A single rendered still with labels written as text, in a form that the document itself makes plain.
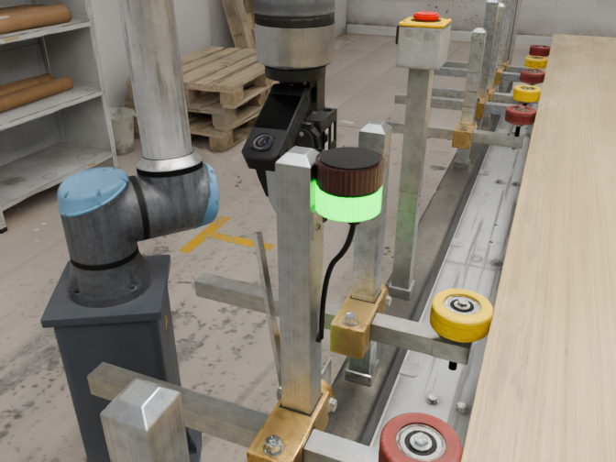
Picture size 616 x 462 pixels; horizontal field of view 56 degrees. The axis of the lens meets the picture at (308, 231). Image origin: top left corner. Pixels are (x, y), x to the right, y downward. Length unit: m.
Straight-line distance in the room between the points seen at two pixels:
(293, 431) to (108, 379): 0.25
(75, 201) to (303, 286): 0.79
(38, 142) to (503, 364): 3.47
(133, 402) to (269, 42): 0.42
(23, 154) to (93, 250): 2.55
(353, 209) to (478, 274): 0.95
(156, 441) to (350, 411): 0.57
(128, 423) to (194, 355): 1.77
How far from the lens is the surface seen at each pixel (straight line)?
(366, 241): 0.81
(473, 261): 1.48
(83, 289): 1.37
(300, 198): 0.52
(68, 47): 3.74
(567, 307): 0.85
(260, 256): 0.69
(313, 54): 0.65
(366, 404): 0.93
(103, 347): 1.42
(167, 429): 0.39
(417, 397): 1.07
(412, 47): 0.97
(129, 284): 1.38
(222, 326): 2.25
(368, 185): 0.49
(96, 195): 1.27
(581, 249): 1.01
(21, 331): 2.46
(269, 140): 0.63
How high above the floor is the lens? 1.35
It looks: 28 degrees down
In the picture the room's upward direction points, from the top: straight up
